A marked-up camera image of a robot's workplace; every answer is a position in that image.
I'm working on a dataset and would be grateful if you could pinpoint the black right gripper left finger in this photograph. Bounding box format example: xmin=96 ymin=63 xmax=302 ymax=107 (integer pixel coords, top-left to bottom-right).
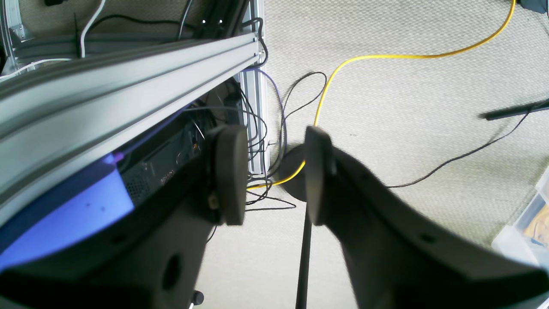
xmin=1 ymin=125 xmax=247 ymax=309

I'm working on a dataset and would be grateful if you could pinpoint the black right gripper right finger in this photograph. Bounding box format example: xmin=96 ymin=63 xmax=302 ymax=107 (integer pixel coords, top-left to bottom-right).
xmin=304 ymin=126 xmax=548 ymax=309

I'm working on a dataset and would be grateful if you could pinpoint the black computer case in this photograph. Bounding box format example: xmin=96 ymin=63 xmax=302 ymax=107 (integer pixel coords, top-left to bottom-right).
xmin=112 ymin=99 xmax=216 ymax=207

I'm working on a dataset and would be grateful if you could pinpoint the clear plastic storage box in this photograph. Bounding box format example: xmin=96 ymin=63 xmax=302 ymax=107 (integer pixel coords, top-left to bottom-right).
xmin=492 ymin=169 xmax=549 ymax=271

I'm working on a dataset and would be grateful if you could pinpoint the black tripod stand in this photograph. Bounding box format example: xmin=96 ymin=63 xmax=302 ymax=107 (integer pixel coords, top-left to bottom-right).
xmin=277 ymin=144 xmax=314 ymax=309

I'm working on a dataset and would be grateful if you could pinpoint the aluminium frame rail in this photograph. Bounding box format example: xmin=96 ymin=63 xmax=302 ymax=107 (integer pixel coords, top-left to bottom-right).
xmin=0 ymin=33 xmax=259 ymax=224

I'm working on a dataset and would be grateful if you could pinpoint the thin black floor cable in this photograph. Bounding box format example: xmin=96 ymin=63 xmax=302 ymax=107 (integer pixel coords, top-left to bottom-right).
xmin=388 ymin=109 xmax=532 ymax=188

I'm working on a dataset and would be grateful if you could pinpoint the yellow cable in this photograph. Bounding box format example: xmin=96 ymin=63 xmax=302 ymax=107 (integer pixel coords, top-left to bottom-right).
xmin=247 ymin=0 xmax=516 ymax=191

